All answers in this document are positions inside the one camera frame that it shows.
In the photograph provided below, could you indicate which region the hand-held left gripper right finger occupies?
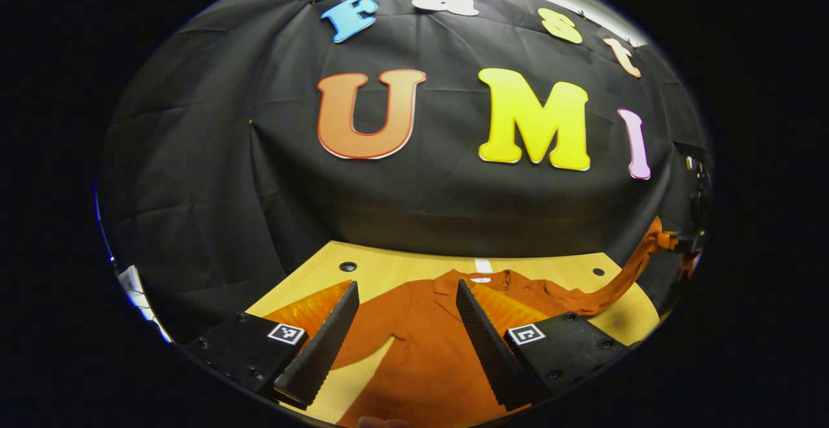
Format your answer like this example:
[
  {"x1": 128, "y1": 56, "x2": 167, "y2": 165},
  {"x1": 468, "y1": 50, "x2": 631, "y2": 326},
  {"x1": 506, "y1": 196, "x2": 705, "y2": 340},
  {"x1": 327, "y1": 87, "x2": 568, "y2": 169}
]
[{"x1": 455, "y1": 279, "x2": 632, "y2": 412}]

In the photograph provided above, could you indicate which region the black backdrop cloth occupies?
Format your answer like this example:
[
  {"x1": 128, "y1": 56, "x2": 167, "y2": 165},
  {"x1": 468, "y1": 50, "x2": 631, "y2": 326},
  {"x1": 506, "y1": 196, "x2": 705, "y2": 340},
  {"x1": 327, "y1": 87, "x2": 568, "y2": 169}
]
[{"x1": 97, "y1": 0, "x2": 713, "y2": 344}]

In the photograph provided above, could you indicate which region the orange button-up garment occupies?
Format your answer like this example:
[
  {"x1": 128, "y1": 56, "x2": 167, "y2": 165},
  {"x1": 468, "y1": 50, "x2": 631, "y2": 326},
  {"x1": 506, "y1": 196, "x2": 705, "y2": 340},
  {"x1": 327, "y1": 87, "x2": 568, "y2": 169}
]
[{"x1": 324, "y1": 216, "x2": 677, "y2": 428}]

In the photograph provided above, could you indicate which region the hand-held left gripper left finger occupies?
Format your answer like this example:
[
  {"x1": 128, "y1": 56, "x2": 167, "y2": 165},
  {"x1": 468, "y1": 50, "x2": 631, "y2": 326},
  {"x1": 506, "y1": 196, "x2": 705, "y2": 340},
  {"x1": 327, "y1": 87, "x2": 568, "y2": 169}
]
[{"x1": 181, "y1": 280, "x2": 360, "y2": 409}]

